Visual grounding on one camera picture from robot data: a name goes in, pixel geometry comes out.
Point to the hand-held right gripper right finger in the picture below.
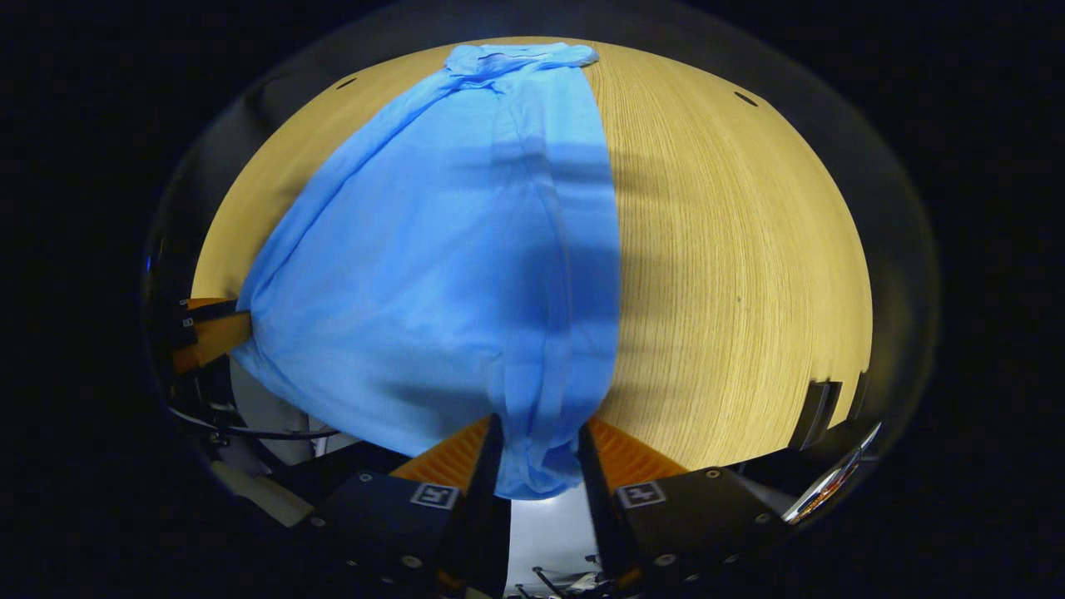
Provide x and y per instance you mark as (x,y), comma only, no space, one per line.
(597,499)

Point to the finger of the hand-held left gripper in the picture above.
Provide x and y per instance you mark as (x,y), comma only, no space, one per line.
(204,306)
(218,339)

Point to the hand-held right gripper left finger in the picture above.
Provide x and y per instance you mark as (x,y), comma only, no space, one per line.
(484,474)

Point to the light blue T-shirt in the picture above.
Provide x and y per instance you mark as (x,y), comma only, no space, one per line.
(433,249)

